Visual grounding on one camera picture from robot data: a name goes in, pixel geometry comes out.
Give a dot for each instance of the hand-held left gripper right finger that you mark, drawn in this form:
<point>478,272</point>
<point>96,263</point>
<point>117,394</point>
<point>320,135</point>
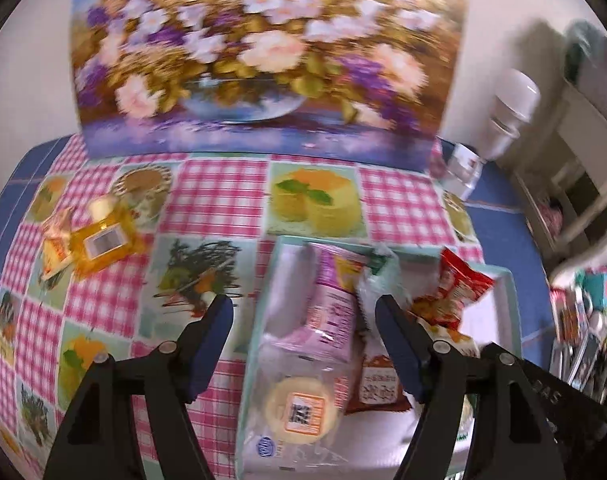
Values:
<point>398,345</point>

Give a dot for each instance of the green white snack packet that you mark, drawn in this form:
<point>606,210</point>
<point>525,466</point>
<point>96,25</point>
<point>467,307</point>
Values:
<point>371,290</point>

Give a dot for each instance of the pink cloth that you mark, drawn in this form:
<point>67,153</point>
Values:
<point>548,220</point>

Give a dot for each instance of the pink snack packet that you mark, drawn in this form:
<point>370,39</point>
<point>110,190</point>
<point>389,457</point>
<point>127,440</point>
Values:
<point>328,310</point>

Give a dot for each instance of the red white packet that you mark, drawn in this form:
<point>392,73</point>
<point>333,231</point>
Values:
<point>566,320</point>

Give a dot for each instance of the teal box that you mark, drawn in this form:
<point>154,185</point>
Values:
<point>601,290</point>

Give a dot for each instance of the floral painting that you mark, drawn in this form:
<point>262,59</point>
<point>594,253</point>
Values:
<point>263,60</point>

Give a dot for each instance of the clear round pastry packet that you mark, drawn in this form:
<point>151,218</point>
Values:
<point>298,410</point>

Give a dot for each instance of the small yellow red packet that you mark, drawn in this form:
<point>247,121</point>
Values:
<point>58,250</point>

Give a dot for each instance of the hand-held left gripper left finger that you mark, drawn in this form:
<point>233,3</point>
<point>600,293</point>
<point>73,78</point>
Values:
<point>211,350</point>

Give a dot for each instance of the tan snack packet with writing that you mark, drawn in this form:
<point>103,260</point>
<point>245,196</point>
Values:
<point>378,385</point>

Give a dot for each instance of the white plastic bottle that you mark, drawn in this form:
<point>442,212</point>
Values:
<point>511,105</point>

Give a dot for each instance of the white shelf unit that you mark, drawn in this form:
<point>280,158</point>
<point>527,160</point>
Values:
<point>578,110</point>

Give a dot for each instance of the red snack packet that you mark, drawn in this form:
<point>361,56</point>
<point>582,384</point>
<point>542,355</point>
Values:
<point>453,290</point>

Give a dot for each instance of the small white box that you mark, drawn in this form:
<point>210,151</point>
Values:
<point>466,165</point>

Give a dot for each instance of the teal cloth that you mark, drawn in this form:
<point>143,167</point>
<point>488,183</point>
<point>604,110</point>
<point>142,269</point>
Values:
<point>583,45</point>

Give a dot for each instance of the white tray with teal rim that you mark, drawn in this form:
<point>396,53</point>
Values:
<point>288,285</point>

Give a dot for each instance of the pink checked tablecloth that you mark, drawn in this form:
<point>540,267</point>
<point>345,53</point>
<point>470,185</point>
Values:
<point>223,195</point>

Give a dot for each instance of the orange snack packet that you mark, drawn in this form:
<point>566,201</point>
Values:
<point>448,337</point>

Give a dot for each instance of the yellow snack packet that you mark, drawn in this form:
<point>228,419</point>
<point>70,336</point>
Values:
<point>103,245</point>

